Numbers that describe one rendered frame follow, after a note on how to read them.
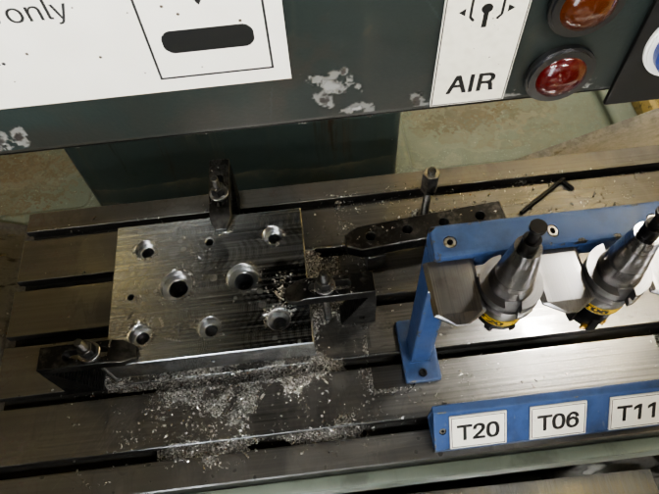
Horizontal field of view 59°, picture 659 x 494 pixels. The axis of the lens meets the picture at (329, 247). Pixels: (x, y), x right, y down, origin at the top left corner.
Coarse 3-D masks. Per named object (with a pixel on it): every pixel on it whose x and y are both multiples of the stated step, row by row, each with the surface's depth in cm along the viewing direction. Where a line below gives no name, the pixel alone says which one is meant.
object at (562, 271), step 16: (544, 256) 60; (560, 256) 60; (576, 256) 60; (544, 272) 59; (560, 272) 59; (576, 272) 59; (544, 288) 59; (560, 288) 58; (576, 288) 58; (544, 304) 58; (560, 304) 58; (576, 304) 58
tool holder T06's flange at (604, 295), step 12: (600, 252) 59; (588, 264) 59; (588, 276) 58; (600, 276) 58; (648, 276) 58; (600, 288) 57; (612, 288) 57; (636, 288) 57; (600, 300) 59; (636, 300) 59
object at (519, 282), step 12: (516, 240) 53; (516, 252) 52; (540, 252) 52; (504, 264) 54; (516, 264) 53; (528, 264) 52; (492, 276) 57; (504, 276) 55; (516, 276) 54; (528, 276) 54; (492, 288) 58; (504, 288) 56; (516, 288) 55; (528, 288) 56; (516, 300) 57
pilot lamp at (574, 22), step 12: (576, 0) 19; (588, 0) 19; (600, 0) 19; (612, 0) 20; (564, 12) 20; (576, 12) 20; (588, 12) 20; (600, 12) 20; (612, 12) 20; (564, 24) 20; (576, 24) 20; (588, 24) 20
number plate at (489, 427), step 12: (456, 420) 78; (468, 420) 78; (480, 420) 78; (492, 420) 78; (504, 420) 79; (456, 432) 79; (468, 432) 79; (480, 432) 79; (492, 432) 79; (504, 432) 79; (456, 444) 79; (468, 444) 79; (480, 444) 80
